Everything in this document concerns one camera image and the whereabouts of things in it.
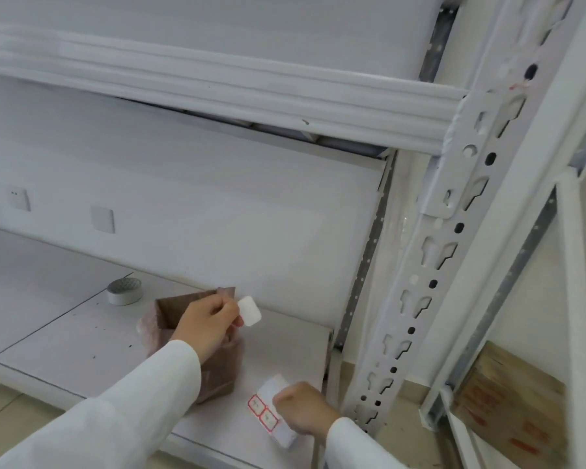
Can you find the person's right hand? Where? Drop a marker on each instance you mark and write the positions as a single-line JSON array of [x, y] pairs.
[[307, 407]]

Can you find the person's left hand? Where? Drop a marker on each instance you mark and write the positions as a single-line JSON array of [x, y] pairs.
[[202, 327]]

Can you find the person's right fingers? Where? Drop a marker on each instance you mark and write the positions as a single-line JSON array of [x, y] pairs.
[[282, 399]]

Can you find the person's left thumb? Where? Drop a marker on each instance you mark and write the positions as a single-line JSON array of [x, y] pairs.
[[230, 321]]

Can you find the red-bordered label sticker sheet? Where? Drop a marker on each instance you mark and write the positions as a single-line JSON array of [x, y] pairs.
[[266, 407]]

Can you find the small white packet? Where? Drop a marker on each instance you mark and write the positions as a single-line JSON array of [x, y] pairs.
[[250, 312]]

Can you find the person's right forearm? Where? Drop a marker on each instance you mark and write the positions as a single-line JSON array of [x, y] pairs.
[[359, 446]]

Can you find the person's left forearm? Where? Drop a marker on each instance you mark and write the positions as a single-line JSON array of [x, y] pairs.
[[112, 415]]

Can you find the open brown cardboard box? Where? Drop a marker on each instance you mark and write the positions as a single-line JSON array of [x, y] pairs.
[[217, 373]]

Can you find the grey tape roll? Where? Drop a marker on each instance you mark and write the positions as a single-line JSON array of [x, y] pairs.
[[124, 291]]

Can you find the white shelf board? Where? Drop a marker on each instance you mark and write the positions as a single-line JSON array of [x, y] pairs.
[[34, 288], [102, 346], [224, 24]]

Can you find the grey perforated rack upright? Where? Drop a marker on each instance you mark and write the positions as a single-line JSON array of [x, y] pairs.
[[366, 268]]

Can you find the white slotted rack upright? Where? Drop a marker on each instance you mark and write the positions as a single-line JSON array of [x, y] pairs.
[[434, 229]]

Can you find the white rack beam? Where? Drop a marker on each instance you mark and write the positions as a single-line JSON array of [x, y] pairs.
[[224, 87]]

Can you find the brown printed cardboard carton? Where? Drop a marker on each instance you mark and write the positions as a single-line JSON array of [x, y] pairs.
[[517, 410]]

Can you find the blank white wall plate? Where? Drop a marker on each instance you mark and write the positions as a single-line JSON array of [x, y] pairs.
[[102, 219]]

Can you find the white wall socket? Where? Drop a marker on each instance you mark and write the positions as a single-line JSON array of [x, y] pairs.
[[17, 198]]

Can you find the white metal rack frame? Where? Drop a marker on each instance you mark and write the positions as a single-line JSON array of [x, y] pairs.
[[578, 288]]

